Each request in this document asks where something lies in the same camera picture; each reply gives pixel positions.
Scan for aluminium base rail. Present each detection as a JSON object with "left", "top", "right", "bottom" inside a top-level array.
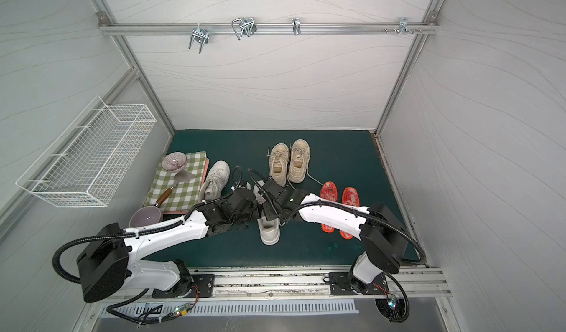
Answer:
[{"left": 88, "top": 267, "right": 452, "bottom": 304}]

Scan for green checkered cloth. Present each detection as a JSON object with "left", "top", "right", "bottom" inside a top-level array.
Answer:
[{"left": 142, "top": 151, "right": 209, "bottom": 212}]

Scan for beige lace sneaker with laces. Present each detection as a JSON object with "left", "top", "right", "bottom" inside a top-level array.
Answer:
[{"left": 287, "top": 139, "right": 323, "bottom": 186}]

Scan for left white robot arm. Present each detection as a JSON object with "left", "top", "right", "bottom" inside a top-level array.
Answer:
[{"left": 52, "top": 188, "right": 259, "bottom": 303}]

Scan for metal clip hook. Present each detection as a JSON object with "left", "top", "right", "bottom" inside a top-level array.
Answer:
[{"left": 292, "top": 18, "right": 301, "bottom": 36}]

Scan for white sneaker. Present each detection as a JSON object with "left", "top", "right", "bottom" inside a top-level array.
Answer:
[
  {"left": 253, "top": 180, "right": 280, "bottom": 246},
  {"left": 198, "top": 161, "right": 230, "bottom": 202}
]

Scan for metal bracket hook right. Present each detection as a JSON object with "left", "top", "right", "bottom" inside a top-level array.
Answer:
[{"left": 383, "top": 18, "right": 422, "bottom": 35}]

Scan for metal U-bolt hook middle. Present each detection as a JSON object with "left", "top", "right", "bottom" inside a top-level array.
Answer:
[{"left": 231, "top": 18, "right": 257, "bottom": 40}]

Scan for metal U-bolt hook left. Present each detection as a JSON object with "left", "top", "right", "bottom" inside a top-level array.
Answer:
[{"left": 188, "top": 26, "right": 209, "bottom": 54}]

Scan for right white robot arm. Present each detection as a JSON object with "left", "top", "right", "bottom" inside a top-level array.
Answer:
[{"left": 256, "top": 179, "right": 426, "bottom": 285}]

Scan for red orange insole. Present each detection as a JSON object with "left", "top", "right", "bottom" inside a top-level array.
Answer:
[{"left": 319, "top": 181, "right": 338, "bottom": 233}]

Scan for white slotted cable duct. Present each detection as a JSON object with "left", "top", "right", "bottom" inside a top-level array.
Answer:
[{"left": 116, "top": 299, "right": 359, "bottom": 318}]

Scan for metal u-bolt hook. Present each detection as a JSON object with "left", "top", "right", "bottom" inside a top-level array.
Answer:
[
  {"left": 231, "top": 18, "right": 257, "bottom": 40},
  {"left": 188, "top": 26, "right": 209, "bottom": 54}
]

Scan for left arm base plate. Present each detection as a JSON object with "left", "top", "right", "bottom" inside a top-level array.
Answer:
[{"left": 151, "top": 274, "right": 215, "bottom": 299}]

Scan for white wire basket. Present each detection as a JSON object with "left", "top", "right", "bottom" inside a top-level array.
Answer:
[{"left": 16, "top": 96, "right": 156, "bottom": 208}]

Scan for white sneaker front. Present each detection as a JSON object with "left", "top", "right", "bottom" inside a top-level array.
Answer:
[{"left": 253, "top": 180, "right": 280, "bottom": 246}]

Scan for purple saucepan wooden handle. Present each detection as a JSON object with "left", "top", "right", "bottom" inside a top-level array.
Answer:
[{"left": 129, "top": 182, "right": 178, "bottom": 227}]

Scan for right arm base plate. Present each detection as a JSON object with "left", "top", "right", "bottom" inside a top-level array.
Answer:
[{"left": 323, "top": 272, "right": 389, "bottom": 296}]

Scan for metal crossbar rail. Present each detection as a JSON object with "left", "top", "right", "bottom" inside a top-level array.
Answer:
[{"left": 99, "top": 21, "right": 440, "bottom": 36}]

